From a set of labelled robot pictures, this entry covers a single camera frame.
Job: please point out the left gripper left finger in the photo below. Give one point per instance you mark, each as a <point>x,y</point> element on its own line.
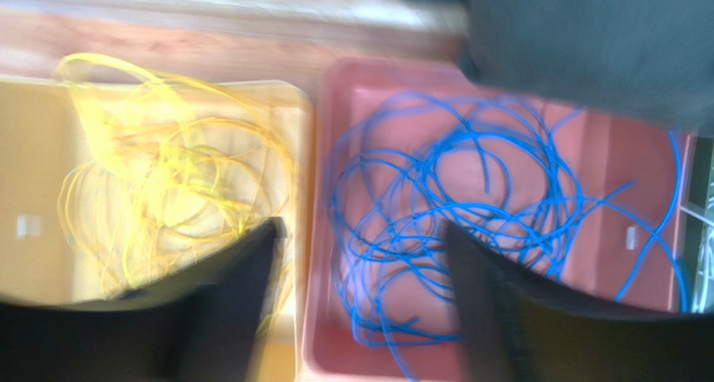
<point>198,324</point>

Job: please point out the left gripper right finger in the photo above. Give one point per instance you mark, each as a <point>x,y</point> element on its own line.
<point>520,326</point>

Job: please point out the red plastic bin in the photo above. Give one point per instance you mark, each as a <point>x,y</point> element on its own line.
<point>588,199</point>

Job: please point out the yellow plastic bin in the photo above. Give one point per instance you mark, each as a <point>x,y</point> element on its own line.
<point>41,142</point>

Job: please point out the green plastic bin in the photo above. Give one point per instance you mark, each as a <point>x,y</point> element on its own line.
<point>696,208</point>

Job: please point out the dark green hanging garment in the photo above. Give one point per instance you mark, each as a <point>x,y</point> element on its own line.
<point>646,59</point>

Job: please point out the wooden tray frame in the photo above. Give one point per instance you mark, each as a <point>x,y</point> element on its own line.
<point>290,18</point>

